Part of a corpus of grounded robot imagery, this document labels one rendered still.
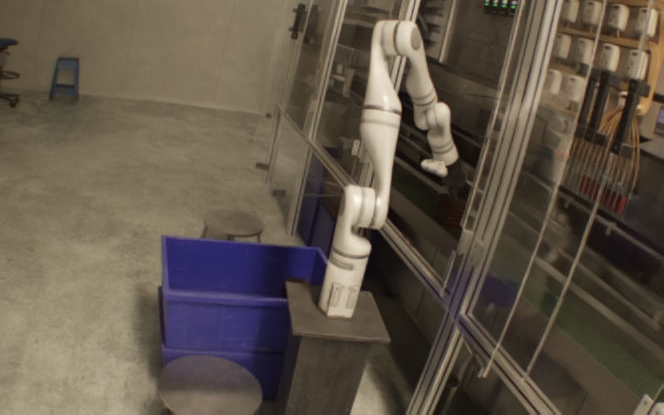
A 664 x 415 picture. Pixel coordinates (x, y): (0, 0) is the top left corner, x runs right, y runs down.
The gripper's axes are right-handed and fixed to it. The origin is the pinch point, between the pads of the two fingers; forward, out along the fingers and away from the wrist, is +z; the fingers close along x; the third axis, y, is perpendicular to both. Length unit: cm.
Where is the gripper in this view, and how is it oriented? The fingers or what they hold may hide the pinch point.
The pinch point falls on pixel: (454, 199)
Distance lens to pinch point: 177.2
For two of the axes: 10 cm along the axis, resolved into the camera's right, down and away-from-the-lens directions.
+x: -6.8, -3.4, 6.5
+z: 3.5, 6.3, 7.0
